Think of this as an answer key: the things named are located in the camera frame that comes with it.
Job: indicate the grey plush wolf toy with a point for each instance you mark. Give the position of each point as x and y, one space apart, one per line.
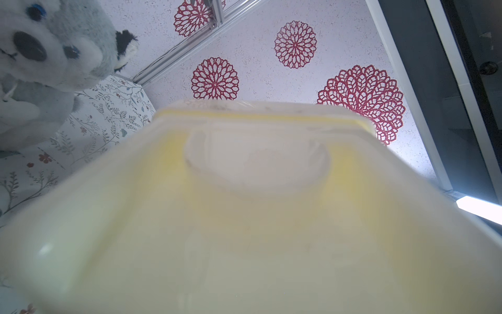
50 50

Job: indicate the floral table mat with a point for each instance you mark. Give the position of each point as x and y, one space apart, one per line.
78 141

